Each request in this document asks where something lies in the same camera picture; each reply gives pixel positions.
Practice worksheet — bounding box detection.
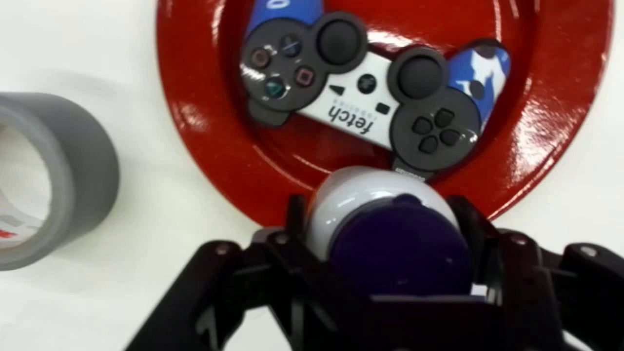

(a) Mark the red plate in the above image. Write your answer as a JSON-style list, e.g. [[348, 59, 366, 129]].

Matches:
[[156, 0, 615, 228]]

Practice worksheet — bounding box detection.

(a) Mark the white bottle with purple cap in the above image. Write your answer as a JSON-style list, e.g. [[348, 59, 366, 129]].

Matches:
[[305, 166, 474, 296]]

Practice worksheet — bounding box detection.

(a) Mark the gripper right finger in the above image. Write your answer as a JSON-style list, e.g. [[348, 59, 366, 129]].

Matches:
[[446, 195, 624, 351]]

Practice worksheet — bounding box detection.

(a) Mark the game controller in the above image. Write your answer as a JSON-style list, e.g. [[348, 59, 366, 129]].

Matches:
[[239, 0, 511, 182]]

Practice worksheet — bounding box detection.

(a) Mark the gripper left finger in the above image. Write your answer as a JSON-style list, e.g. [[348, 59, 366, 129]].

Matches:
[[124, 194, 342, 351]]

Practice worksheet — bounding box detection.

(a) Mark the roll of grey duct tape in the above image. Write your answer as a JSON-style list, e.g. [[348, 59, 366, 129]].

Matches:
[[0, 92, 120, 272]]

